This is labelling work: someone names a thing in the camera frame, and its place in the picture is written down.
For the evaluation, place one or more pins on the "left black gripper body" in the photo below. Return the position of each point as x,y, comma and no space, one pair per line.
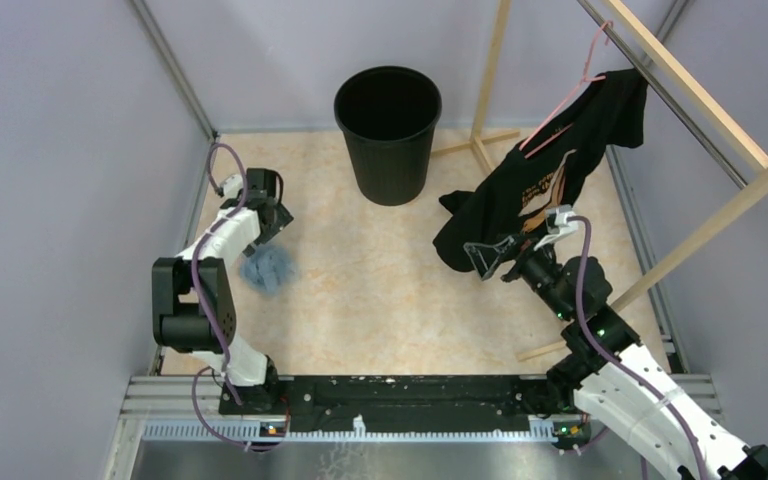
281,218

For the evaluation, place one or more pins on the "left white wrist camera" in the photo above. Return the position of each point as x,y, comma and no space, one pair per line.
231,187

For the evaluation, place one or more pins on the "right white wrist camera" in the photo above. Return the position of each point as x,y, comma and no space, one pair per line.
560,224

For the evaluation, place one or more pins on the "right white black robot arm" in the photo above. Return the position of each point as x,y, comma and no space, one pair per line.
611,375

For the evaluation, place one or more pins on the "metal clothes rail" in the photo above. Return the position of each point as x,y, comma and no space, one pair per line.
657,54

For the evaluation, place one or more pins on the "grey cable duct rail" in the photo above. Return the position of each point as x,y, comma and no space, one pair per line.
540,431

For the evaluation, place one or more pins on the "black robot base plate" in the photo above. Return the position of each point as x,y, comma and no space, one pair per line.
457,404

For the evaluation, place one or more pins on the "wooden clothes rack frame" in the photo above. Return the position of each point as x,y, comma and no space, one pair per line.
718,298

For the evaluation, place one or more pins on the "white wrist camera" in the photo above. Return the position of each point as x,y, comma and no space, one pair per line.
560,224
231,187

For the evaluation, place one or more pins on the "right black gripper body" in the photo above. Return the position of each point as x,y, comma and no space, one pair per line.
536,267

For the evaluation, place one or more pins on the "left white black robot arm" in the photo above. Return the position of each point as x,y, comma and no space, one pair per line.
192,300

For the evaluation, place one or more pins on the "black plastic trash bin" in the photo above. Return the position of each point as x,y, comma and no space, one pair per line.
388,116

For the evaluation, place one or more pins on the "light blue plastic trash bag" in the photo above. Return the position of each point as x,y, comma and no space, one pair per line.
269,269

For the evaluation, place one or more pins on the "pink clothes hanger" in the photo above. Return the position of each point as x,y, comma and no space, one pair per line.
585,78

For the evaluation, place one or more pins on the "black printed t-shirt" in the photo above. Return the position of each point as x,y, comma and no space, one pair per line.
545,171

